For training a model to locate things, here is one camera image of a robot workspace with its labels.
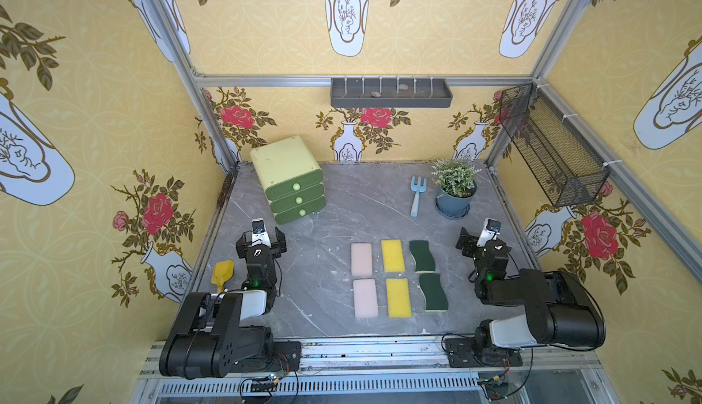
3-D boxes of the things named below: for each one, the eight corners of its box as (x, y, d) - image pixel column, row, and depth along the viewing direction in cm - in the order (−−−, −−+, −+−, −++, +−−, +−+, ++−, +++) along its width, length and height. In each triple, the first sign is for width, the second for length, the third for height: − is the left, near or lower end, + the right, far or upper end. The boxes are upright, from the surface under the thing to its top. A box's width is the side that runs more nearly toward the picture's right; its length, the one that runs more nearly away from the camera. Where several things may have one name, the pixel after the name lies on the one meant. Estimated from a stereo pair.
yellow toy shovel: (210, 292, 87) (206, 289, 85) (220, 263, 93) (217, 260, 91) (227, 292, 87) (224, 289, 85) (236, 263, 93) (233, 260, 91)
